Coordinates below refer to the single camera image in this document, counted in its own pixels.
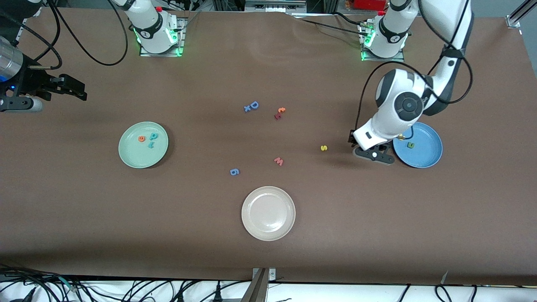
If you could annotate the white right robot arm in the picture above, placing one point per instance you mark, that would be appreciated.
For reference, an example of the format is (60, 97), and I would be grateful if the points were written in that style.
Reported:
(151, 29)

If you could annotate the blue foam letter D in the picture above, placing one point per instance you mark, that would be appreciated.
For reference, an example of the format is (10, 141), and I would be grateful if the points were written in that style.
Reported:
(251, 105)

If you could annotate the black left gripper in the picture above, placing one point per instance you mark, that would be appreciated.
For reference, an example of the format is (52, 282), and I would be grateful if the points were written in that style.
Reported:
(352, 140)

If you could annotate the grey tape piece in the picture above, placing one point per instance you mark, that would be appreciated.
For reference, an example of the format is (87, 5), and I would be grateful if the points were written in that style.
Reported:
(444, 277)

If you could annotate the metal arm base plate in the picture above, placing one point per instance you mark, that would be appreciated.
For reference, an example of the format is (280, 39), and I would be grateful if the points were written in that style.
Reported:
(142, 54)
(398, 59)

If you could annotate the blue plate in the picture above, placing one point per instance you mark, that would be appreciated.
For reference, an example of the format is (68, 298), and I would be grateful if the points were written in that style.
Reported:
(423, 153)

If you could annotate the aluminium frame profile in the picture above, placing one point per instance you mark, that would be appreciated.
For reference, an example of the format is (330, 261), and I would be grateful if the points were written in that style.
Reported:
(518, 16)

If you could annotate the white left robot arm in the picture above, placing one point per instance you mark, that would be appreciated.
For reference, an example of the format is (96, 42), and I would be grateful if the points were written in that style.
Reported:
(402, 105)

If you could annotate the pink foam letter w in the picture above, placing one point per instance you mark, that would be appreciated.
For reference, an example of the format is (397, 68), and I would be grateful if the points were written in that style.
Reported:
(278, 161)

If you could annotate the pale green plate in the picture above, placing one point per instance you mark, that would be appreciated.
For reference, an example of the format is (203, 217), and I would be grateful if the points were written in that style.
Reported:
(134, 157)

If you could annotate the brown table cover sheet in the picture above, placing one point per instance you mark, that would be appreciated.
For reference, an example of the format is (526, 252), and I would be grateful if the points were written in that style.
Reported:
(84, 209)

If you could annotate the beige plate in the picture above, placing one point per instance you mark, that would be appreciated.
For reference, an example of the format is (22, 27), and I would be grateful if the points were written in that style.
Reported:
(268, 214)

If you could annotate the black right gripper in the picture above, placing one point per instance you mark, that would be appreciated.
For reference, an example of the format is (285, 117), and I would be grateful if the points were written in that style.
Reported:
(32, 79)

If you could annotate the grey equipment box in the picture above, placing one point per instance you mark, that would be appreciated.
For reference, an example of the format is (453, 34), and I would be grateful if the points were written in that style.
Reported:
(277, 5)

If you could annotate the blue foam letter g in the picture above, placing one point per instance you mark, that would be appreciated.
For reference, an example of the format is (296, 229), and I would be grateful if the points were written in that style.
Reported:
(232, 172)

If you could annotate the red background object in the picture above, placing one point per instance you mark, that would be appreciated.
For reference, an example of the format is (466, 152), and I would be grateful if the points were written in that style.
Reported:
(369, 4)

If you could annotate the metal table bracket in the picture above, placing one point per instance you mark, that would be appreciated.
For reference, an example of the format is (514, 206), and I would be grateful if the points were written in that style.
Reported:
(260, 289)

